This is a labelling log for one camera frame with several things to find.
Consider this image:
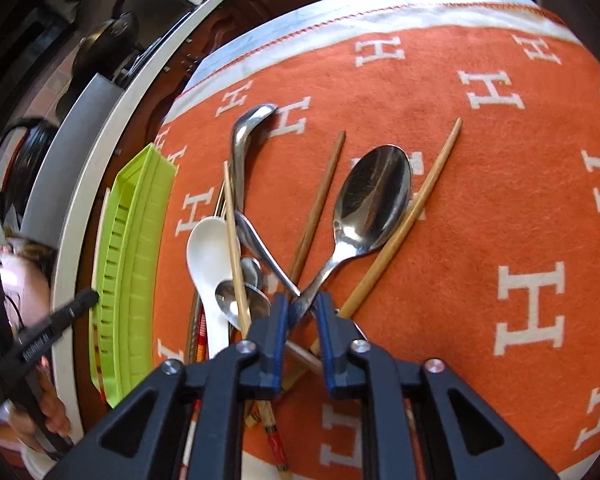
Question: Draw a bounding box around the large steel spoon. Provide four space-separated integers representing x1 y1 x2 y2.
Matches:
292 145 413 321

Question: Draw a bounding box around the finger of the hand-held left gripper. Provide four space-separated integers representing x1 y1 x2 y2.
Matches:
42 289 101 334

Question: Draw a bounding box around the green plastic utensil tray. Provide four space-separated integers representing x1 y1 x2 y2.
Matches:
89 142 177 409

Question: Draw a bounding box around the light wooden chopstick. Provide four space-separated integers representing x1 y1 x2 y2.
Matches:
222 161 293 476
309 117 463 356

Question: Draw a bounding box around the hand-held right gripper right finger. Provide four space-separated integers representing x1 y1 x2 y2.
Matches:
315 292 561 480

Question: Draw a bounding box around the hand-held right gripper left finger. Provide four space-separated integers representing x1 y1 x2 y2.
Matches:
45 292 291 480

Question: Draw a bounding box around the black wok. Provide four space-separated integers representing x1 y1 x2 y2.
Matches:
70 0 146 86

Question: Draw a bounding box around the bent-handle steel spoon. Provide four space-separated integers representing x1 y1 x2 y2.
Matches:
229 104 279 291

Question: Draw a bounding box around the white ceramic spoon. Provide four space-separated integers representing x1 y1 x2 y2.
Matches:
186 217 243 356

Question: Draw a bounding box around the orange letter-print blanket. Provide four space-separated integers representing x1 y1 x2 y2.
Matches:
150 0 600 480

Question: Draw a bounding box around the small steel spoon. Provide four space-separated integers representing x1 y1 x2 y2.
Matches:
214 280 272 333

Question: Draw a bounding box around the dark brown wooden chopstick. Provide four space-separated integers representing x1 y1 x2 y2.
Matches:
286 130 347 283
282 342 327 377

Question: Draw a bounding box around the person's left hand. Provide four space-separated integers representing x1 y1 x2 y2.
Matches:
36 370 73 438

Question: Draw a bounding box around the pink cloth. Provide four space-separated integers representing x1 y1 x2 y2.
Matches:
0 237 56 333

